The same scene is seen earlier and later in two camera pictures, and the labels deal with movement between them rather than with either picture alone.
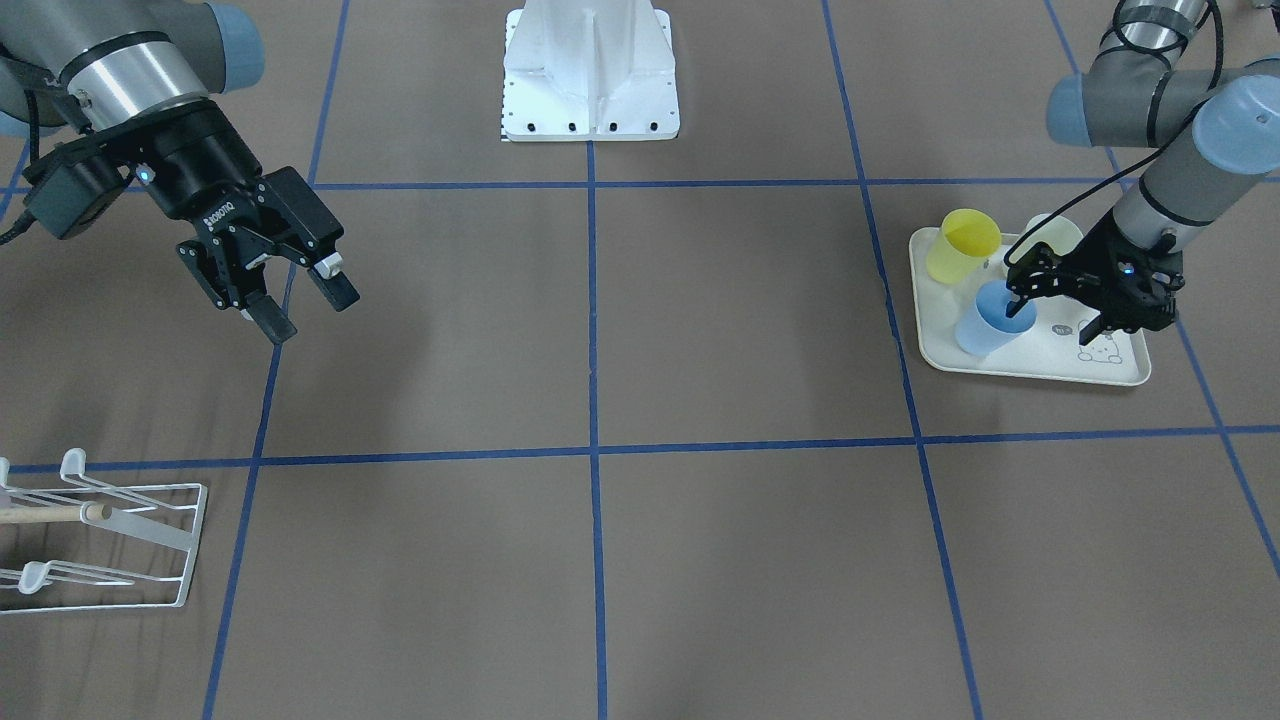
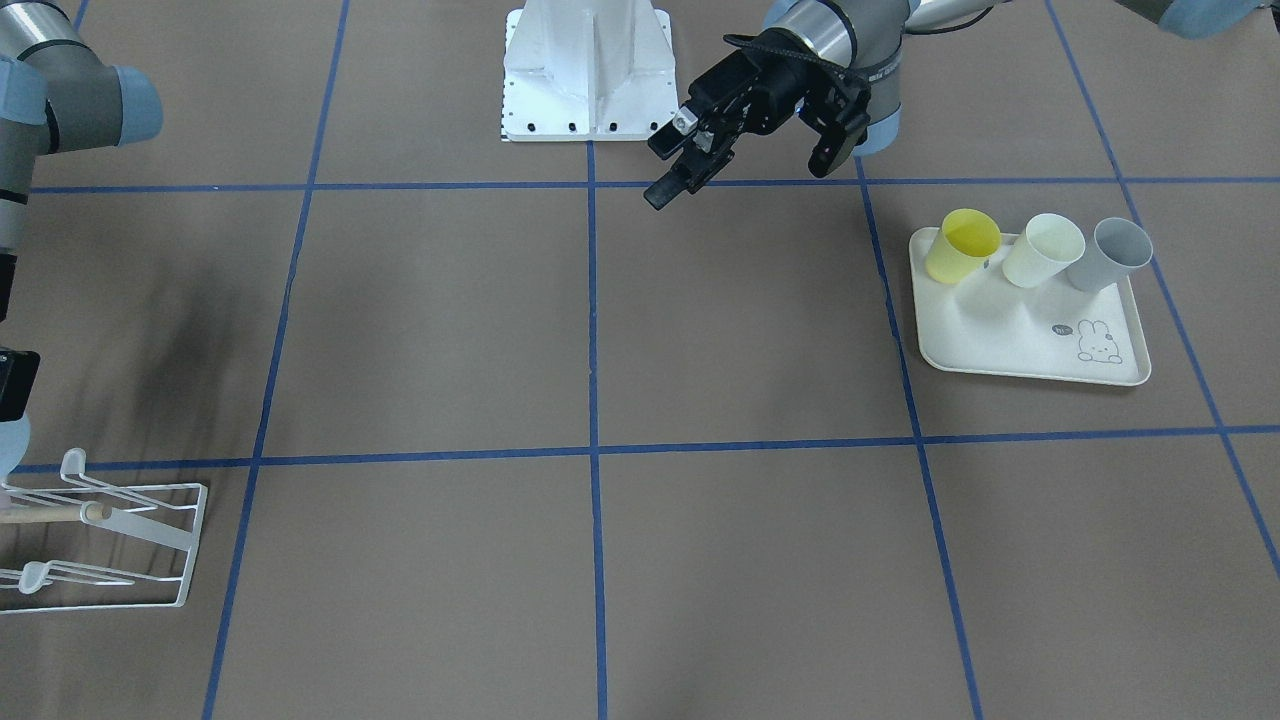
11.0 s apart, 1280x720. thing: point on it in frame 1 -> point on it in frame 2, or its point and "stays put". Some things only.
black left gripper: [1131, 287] -> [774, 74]
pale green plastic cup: [1062, 233] stays put
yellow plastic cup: [967, 238] stays put
